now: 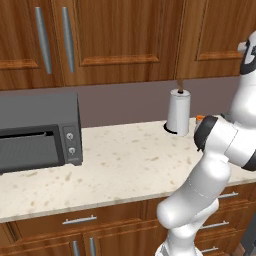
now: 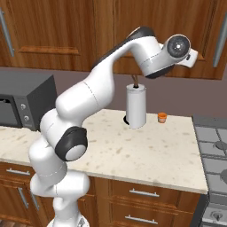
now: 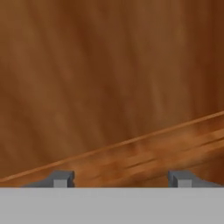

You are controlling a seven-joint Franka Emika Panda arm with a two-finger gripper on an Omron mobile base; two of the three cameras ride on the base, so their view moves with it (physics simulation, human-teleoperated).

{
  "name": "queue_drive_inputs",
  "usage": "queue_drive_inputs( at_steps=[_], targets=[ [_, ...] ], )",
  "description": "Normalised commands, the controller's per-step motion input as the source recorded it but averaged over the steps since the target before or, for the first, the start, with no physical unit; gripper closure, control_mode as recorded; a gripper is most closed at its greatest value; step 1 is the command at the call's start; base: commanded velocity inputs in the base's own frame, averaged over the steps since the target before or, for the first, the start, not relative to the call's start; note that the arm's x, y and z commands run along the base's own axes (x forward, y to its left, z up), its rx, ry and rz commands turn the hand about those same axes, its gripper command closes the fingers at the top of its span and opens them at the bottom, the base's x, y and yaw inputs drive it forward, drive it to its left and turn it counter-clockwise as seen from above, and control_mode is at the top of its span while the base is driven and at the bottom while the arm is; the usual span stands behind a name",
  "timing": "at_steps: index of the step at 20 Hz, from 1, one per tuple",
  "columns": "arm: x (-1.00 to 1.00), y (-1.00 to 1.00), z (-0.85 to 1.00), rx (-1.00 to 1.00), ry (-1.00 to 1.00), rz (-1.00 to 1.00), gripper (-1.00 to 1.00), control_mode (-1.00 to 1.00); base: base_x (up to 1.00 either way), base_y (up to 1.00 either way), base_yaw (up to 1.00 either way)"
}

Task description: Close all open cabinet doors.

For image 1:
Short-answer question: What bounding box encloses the wooden base cabinet door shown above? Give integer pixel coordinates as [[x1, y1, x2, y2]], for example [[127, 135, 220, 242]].
[[82, 220, 169, 256], [0, 232, 84, 256]]

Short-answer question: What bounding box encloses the white paper towel roll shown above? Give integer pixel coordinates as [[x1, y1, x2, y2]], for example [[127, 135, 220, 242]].
[[163, 79, 192, 137]]

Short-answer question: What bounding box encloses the small orange-lidded jar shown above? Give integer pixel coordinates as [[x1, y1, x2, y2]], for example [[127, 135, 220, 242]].
[[195, 114, 206, 127]]

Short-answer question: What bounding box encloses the wide wooden drawer front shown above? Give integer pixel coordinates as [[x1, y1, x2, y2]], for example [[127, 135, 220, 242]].
[[6, 199, 148, 240]]

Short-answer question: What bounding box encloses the dark grey toaster oven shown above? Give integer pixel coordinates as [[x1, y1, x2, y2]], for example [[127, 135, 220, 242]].
[[0, 91, 84, 176]]

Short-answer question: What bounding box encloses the dark grey appliance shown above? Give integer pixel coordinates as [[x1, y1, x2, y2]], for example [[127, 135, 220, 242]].
[[240, 213, 256, 256]]

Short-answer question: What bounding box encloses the wooden wall cabinet door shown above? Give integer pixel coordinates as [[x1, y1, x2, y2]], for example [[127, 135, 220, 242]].
[[51, 0, 186, 88], [175, 0, 256, 81], [0, 0, 65, 92]]

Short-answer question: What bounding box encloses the silver drawer handle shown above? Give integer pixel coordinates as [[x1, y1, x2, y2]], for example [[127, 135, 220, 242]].
[[61, 215, 98, 226], [217, 191, 240, 200], [200, 220, 231, 230], [200, 245, 220, 255]]

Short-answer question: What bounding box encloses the long silver cabinet handle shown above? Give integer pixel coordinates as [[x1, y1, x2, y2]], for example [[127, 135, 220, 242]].
[[60, 6, 77, 74], [34, 6, 54, 75]]

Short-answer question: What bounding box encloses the silver base cabinet handle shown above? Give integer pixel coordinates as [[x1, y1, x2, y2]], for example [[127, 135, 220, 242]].
[[88, 236, 98, 256], [71, 240, 81, 256]]

